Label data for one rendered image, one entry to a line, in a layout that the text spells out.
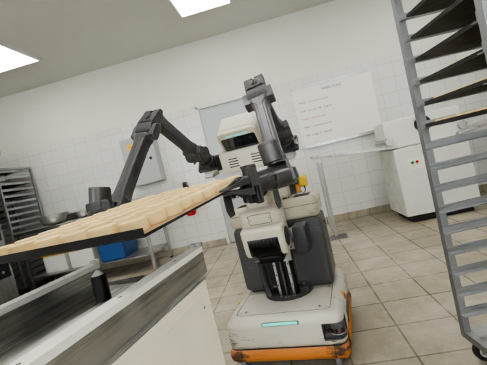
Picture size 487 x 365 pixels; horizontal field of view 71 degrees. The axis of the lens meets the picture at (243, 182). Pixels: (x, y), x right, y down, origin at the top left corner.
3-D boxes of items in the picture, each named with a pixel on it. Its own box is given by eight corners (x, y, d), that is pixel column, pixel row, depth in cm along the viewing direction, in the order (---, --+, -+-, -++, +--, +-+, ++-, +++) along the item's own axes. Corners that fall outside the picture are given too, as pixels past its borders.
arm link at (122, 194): (163, 128, 138) (142, 131, 142) (155, 119, 134) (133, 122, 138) (130, 225, 117) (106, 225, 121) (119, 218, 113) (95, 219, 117)
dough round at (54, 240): (31, 253, 61) (27, 243, 61) (59, 243, 65) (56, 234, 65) (43, 253, 58) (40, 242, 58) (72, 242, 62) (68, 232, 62)
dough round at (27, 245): (42, 247, 66) (39, 237, 66) (39, 250, 62) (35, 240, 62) (12, 256, 64) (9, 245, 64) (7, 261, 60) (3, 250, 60)
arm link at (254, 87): (261, 63, 124) (236, 74, 126) (271, 90, 117) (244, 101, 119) (290, 127, 162) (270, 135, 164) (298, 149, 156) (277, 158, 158)
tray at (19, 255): (146, 202, 119) (144, 198, 119) (251, 178, 107) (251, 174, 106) (-36, 271, 63) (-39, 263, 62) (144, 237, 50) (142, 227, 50)
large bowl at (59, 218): (33, 229, 472) (31, 219, 472) (52, 224, 511) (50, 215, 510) (59, 224, 467) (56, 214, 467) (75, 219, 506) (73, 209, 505)
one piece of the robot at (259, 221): (247, 248, 204) (219, 150, 193) (309, 238, 192) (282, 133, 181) (235, 269, 179) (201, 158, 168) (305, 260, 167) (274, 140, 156)
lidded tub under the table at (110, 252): (101, 263, 461) (96, 245, 460) (116, 253, 507) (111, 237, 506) (126, 258, 458) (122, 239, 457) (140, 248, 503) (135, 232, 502)
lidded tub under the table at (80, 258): (70, 269, 468) (66, 251, 467) (89, 259, 514) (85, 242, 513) (96, 264, 463) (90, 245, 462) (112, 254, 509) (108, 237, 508)
